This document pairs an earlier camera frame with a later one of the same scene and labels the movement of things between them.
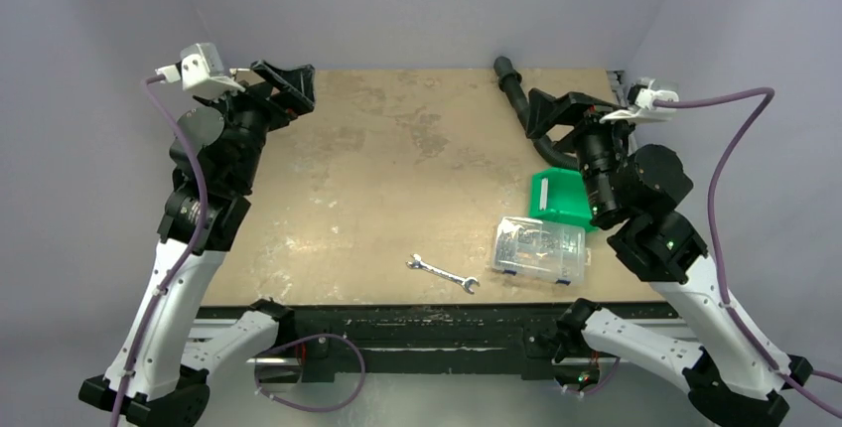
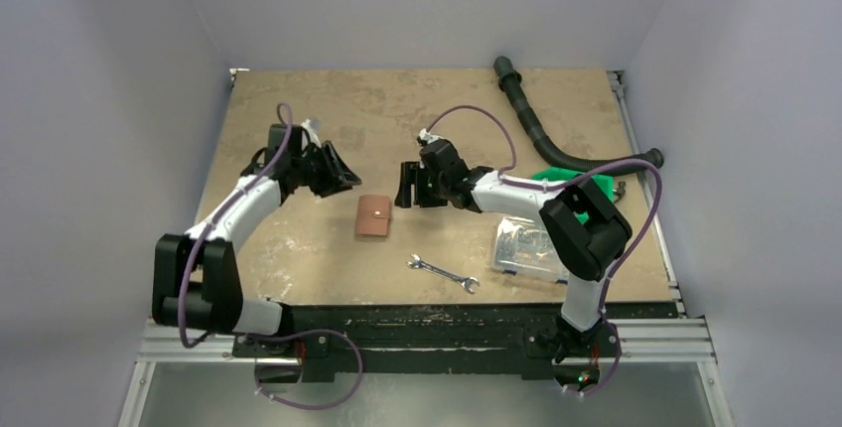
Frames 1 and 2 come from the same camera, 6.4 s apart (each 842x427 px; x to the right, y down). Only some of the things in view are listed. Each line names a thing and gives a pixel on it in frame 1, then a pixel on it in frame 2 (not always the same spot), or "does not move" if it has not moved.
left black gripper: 293,86 -> 338,177
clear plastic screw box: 544,250 does not move
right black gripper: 582,118 -> 419,184
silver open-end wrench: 417,262 does not move
